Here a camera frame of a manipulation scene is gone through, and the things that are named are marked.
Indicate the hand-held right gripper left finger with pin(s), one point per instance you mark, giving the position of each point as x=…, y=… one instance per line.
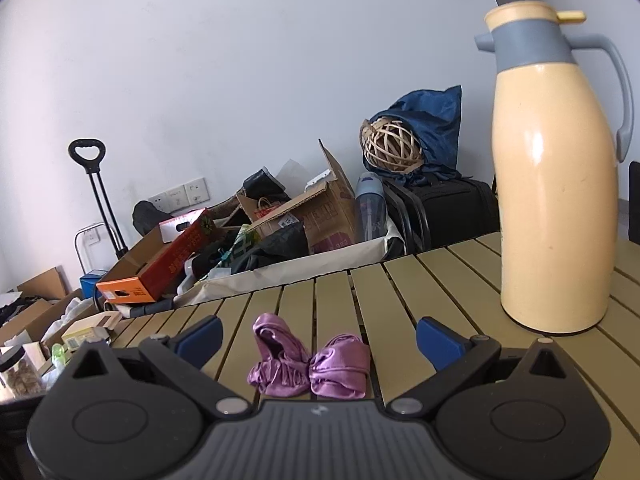
x=200, y=340

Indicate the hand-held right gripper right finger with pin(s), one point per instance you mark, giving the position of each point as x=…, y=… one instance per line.
x=439, y=342

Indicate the purple satin cloth bundle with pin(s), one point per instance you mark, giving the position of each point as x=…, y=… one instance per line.
x=340, y=367
x=280, y=360

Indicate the orange shoe box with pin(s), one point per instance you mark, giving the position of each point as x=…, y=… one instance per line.
x=165, y=265

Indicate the cream small carton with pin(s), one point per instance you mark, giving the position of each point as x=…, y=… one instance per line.
x=87, y=336

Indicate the blue plastic box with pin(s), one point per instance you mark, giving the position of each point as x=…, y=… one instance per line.
x=94, y=284

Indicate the black fabric bag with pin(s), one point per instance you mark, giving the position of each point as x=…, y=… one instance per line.
x=280, y=247

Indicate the black suitcase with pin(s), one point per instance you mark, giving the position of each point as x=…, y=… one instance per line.
x=450, y=215

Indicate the black cloth bag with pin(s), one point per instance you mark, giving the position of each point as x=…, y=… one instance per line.
x=150, y=217

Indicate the green white tube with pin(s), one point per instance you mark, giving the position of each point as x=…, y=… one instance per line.
x=58, y=355

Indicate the brown paper bag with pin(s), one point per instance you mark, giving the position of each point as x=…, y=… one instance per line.
x=270, y=209

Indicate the grey blue water bottle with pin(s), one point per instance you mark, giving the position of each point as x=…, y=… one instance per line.
x=369, y=210

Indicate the large cardboard box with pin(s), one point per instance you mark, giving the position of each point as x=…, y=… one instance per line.
x=45, y=282
x=30, y=320

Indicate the black glossy pouch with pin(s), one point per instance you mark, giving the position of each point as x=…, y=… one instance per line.
x=265, y=185

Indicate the open cardboard box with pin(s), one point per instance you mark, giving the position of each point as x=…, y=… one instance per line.
x=325, y=215

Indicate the yellow thermos jug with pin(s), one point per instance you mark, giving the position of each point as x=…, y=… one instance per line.
x=550, y=210

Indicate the clear jar of nuts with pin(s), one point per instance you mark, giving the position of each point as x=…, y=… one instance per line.
x=22, y=380

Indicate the wicker ball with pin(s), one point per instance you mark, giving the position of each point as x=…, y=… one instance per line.
x=392, y=147

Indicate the blue cloth bag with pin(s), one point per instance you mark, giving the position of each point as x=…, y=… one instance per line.
x=435, y=120

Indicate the black folding chair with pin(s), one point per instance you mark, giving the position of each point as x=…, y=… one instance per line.
x=635, y=200

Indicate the white wall socket row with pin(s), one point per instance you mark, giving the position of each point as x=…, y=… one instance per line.
x=177, y=195

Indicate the white metal tube frame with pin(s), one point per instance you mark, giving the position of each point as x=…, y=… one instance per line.
x=79, y=250

